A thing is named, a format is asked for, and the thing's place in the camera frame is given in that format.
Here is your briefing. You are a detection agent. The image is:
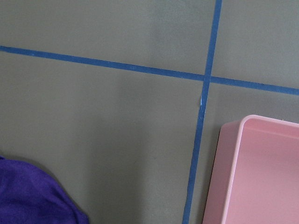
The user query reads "pink plastic tray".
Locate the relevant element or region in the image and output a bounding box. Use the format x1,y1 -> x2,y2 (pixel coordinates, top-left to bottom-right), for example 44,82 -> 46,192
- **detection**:
203,115 -> 299,224

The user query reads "purple microfiber cloth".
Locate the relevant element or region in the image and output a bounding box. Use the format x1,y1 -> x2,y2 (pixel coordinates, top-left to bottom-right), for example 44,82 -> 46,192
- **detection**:
0,157 -> 89,224

